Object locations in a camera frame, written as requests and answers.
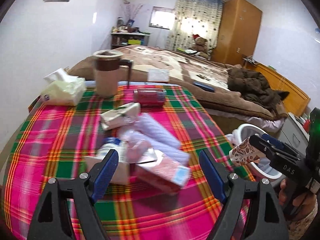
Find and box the patterned paper cup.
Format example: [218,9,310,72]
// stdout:
[229,138,265,167]

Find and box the red medicine box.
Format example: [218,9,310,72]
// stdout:
[135,150,191,194]

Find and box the white blue printed carton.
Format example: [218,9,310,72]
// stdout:
[84,137,130,185]

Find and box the white foam net sleeve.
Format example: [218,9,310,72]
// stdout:
[134,113,181,149]

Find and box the white round trash bin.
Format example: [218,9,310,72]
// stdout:
[226,124,283,182]

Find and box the right hand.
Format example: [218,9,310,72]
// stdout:
[278,179,317,221]

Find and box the grey drawer nightstand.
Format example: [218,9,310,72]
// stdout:
[277,113,309,154]

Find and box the wooden headboard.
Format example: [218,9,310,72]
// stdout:
[244,62,311,116]

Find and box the dark brown jacket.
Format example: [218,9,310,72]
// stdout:
[227,67,290,112]

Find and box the plaid pink green tablecloth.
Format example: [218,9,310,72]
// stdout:
[2,86,254,239]

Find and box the brown blanket bed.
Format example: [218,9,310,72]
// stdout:
[66,45,288,133]

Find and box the brown teddy bear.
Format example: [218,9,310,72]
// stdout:
[191,34,209,60]

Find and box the red soda can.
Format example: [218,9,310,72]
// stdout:
[133,88,167,107]

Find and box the wooden wardrobe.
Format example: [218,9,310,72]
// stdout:
[211,0,263,65]

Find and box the orange white tissue box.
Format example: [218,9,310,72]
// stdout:
[147,69,170,83]

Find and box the crumpled white green wrapper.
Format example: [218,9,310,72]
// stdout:
[100,102,140,131]

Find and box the white tissue pack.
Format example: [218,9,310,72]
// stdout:
[40,68,87,106]

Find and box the patterned window curtain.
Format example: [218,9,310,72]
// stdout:
[165,0,224,50]

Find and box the brown beige thermos mug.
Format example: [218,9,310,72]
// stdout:
[93,50,133,98]

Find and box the cluttered corner shelf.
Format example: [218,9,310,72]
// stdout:
[111,17,151,49]

